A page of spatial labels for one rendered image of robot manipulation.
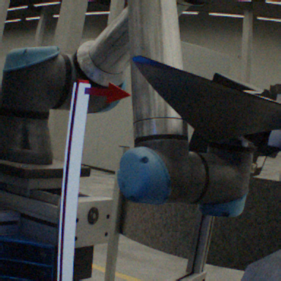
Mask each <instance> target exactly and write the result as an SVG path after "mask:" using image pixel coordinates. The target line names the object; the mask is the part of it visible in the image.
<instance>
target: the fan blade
mask: <svg viewBox="0 0 281 281"><path fill-rule="evenodd" d="M132 61H133V62H134V63H135V66H136V67H137V68H138V70H139V71H140V73H141V74H142V75H143V77H144V78H145V79H146V80H147V81H148V82H149V83H150V85H151V86H152V87H153V88H154V90H155V91H156V92H157V93H158V94H159V95H160V96H161V98H163V99H164V101H166V102H167V103H168V104H169V106H171V107H172V108H173V109H174V110H175V112H177V113H178V114H179V115H180V117H182V118H183V120H185V121H186V122H187V123H188V124H189V125H190V126H191V127H192V128H193V129H195V130H196V131H197V132H198V133H199V134H201V136H202V137H204V138H206V139H209V140H211V141H214V142H216V141H220V140H225V139H227V138H232V137H236V136H240V135H246V134H248V135H250V134H254V133H259V132H266V131H271V130H281V102H277V101H275V100H271V99H268V98H265V97H260V96H258V95H255V94H251V93H248V92H245V91H242V90H240V89H235V88H234V87H230V86H227V85H224V84H221V83H218V82H215V81H212V80H209V79H206V78H203V77H201V76H199V75H196V74H193V73H191V72H187V71H184V70H180V69H178V68H175V67H173V66H171V65H168V64H164V63H159V62H158V61H154V60H151V59H149V58H146V57H145V56H141V55H139V56H133V57H132Z"/></svg>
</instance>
